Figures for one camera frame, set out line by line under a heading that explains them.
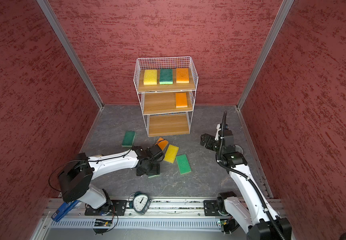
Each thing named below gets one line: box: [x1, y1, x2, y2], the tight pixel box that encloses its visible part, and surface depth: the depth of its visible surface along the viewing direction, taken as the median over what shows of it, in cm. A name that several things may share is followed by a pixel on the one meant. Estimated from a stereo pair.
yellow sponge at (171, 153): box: [163, 144, 179, 164], surface depth 96 cm
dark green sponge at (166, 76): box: [159, 69, 173, 85], surface depth 77 cm
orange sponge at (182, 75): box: [176, 68, 190, 84], surface depth 77 cm
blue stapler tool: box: [51, 200, 79, 222], surface depth 73 cm
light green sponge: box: [176, 154, 192, 175], surface depth 90 cm
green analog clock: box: [129, 192, 152, 215], surface depth 74 cm
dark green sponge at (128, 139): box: [121, 131, 136, 148], surface depth 102 cm
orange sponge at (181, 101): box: [175, 92, 188, 108], surface depth 89 cm
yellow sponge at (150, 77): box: [143, 69, 158, 85], surface depth 76 cm
